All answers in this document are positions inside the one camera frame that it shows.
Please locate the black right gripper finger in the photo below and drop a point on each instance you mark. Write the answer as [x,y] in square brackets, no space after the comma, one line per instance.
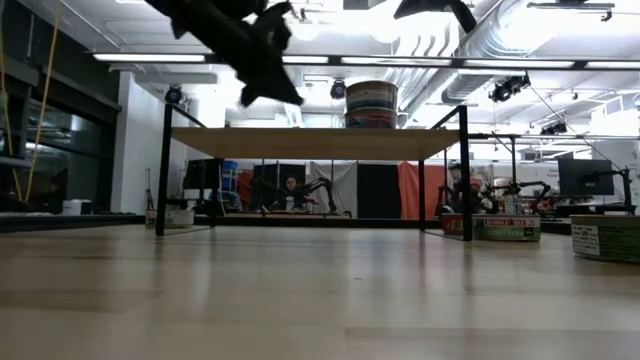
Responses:
[425,10]

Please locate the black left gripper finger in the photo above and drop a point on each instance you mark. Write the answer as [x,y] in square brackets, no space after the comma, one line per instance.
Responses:
[255,90]
[287,82]

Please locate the striped label seafood can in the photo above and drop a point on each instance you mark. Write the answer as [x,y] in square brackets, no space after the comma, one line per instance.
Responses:
[371,95]

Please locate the white green label can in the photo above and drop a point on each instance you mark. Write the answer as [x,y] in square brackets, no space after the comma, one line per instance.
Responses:
[177,218]

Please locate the green light tuna can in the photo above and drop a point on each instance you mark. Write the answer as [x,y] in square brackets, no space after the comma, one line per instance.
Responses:
[507,230]

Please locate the green can with gold lid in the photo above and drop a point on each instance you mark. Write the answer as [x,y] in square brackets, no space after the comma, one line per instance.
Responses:
[610,240]

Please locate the black background robot arm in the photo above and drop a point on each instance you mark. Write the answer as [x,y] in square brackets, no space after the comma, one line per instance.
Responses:
[322,187]

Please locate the wooden shelf black metal legs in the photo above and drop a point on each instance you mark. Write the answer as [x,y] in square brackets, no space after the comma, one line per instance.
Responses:
[315,142]

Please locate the black ceiling spotlight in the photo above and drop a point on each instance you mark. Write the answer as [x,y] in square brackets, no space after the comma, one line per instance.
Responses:
[173,94]
[338,89]
[507,88]

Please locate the blue barrel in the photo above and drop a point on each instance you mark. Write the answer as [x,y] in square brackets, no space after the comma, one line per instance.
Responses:
[230,175]

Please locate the dark background monitor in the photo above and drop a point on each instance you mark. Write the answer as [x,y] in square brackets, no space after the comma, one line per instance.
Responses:
[585,177]
[202,174]

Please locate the person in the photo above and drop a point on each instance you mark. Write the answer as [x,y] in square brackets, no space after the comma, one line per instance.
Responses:
[290,192]

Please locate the white curtain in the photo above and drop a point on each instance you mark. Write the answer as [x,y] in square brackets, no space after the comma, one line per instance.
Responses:
[342,185]

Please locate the black curtain panel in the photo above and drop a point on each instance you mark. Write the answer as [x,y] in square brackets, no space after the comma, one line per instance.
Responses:
[378,190]

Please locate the orange curtain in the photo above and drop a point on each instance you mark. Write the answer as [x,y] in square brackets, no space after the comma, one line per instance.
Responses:
[410,190]

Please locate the white box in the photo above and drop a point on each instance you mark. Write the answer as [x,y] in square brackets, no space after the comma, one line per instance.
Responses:
[77,207]

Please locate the silver air duct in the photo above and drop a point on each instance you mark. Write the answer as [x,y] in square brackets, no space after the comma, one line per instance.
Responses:
[480,60]

